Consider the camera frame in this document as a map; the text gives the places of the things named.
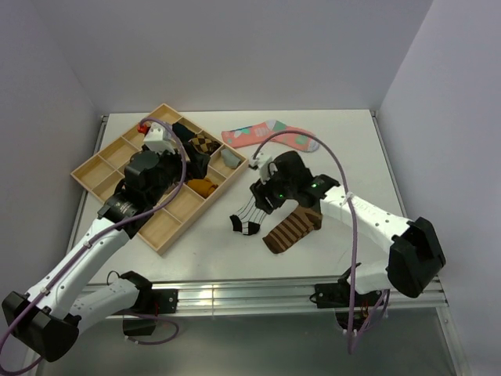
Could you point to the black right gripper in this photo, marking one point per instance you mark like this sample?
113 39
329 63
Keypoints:
261 191

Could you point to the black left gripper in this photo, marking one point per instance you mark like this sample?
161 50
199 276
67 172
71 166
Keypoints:
197 164

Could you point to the white black striped sock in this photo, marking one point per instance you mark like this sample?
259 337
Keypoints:
248 219

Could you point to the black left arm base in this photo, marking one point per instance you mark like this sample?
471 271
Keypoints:
156 299

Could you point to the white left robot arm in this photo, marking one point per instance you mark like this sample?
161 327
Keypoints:
50 316

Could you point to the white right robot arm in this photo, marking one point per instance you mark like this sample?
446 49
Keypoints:
413 254

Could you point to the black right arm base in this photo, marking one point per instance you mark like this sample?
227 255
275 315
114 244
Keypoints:
336 296

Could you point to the mustard rolled sock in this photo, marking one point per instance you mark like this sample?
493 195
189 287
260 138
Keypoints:
204 187

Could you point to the brown striped sock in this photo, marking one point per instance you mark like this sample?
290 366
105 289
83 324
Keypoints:
296 226

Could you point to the dark navy rolled sock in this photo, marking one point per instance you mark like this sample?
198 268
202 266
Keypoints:
182 132

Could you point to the brown argyle rolled sock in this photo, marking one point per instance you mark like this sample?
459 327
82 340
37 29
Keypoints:
204 144

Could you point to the grey rolled sock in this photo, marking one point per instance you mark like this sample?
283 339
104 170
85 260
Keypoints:
230 160

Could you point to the wooden compartment tray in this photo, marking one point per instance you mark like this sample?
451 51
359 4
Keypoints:
100 174

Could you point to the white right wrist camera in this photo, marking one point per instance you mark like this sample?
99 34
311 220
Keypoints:
264 164

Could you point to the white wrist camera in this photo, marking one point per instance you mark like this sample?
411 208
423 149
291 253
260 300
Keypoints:
264 164
158 140

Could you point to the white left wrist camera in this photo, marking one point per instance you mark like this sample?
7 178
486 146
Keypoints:
158 140

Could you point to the aluminium front rail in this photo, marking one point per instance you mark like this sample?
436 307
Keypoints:
245 297

